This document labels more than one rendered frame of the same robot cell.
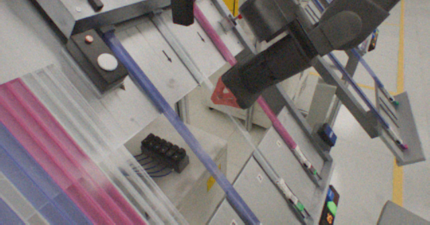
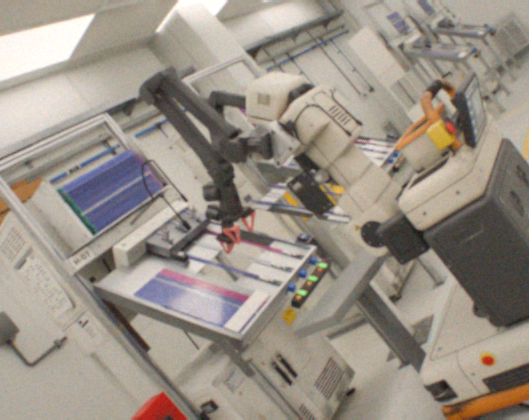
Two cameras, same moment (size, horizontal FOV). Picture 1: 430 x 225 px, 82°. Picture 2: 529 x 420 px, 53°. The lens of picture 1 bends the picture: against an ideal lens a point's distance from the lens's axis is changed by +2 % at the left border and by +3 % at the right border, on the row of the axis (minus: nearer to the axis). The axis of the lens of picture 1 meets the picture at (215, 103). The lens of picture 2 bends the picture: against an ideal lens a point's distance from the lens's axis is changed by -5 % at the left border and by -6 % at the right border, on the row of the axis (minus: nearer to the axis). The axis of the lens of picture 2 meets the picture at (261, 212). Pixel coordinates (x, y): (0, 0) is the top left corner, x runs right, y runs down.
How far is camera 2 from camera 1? 214 cm
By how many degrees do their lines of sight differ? 34
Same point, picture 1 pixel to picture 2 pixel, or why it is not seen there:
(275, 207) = (271, 272)
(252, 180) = (256, 268)
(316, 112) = (322, 236)
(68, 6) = (166, 247)
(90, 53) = (175, 254)
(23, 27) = (159, 261)
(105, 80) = (182, 257)
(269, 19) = (212, 214)
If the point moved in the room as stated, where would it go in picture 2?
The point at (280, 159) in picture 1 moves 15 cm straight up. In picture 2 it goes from (273, 258) to (251, 232)
